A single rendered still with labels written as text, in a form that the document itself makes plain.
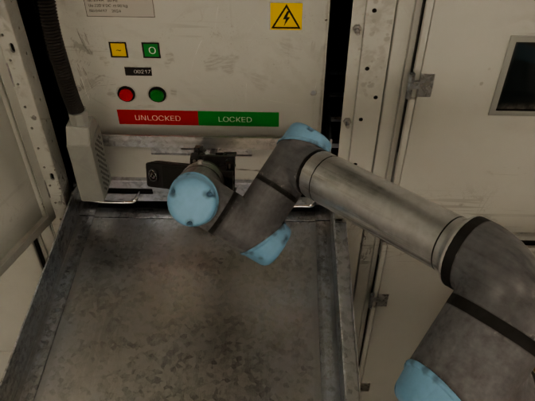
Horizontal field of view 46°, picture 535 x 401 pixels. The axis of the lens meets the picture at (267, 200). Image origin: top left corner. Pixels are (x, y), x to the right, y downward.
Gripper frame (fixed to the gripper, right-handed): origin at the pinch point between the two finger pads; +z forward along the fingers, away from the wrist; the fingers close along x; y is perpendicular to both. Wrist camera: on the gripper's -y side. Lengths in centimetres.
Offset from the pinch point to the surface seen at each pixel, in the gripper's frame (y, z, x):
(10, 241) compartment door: -40.6, 1.5, -17.7
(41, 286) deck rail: -28.8, -13.8, -21.6
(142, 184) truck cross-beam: -14.2, 9.2, -6.8
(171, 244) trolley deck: -7.2, 2.9, -18.2
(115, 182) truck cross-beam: -20.2, 9.0, -6.3
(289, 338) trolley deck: 17.4, -17.1, -29.6
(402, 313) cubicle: 46, 22, -41
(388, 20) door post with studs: 32.7, -14.6, 27.0
